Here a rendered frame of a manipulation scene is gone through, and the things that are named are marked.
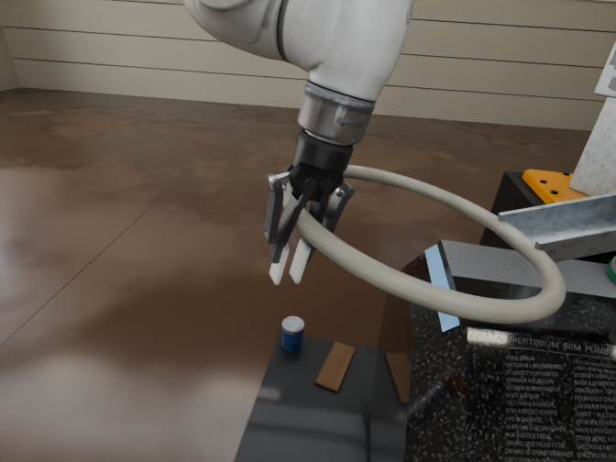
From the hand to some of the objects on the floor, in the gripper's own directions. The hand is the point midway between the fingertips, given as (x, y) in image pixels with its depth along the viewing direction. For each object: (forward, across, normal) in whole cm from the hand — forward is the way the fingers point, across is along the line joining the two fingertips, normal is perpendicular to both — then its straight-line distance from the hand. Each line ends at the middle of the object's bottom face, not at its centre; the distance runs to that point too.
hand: (289, 261), depth 57 cm
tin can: (+93, +52, +62) cm, 123 cm away
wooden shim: (+89, +65, +43) cm, 118 cm away
